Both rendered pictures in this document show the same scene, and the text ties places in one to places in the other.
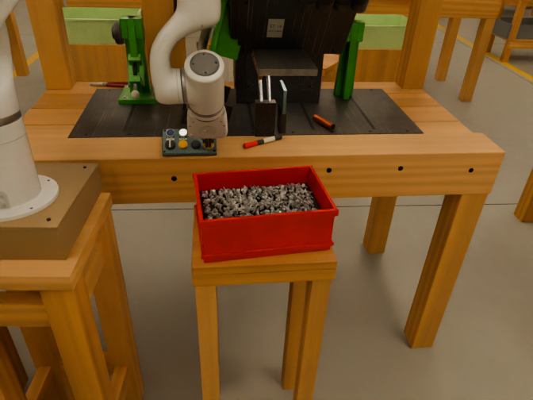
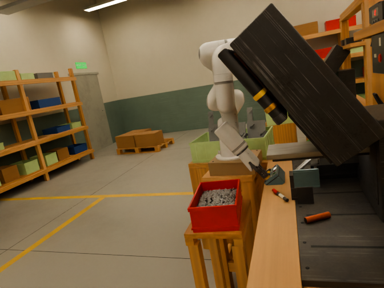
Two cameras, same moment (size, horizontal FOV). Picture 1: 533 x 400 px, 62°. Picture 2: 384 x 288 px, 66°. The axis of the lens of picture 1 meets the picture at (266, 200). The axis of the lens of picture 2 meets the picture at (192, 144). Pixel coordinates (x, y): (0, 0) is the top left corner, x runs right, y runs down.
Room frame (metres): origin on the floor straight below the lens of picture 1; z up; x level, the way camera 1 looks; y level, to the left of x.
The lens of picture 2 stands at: (1.44, -1.19, 1.45)
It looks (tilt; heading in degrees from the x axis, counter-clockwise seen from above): 12 degrees down; 117
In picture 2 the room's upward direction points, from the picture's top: 10 degrees counter-clockwise
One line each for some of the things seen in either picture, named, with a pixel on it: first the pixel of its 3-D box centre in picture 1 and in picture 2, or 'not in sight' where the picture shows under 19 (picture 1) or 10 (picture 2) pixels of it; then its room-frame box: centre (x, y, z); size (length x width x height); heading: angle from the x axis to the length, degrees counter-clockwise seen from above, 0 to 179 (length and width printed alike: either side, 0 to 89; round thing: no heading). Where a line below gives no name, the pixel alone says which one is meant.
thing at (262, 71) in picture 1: (278, 54); (320, 148); (1.38, -0.02, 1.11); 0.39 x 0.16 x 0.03; 8
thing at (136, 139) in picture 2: not in sight; (144, 140); (-2.85, 4.70, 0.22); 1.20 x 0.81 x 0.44; 1
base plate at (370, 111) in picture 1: (248, 111); (348, 194); (1.47, 0.08, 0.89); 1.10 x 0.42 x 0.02; 98
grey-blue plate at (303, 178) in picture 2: (281, 107); (307, 186); (1.32, -0.03, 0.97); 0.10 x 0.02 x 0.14; 8
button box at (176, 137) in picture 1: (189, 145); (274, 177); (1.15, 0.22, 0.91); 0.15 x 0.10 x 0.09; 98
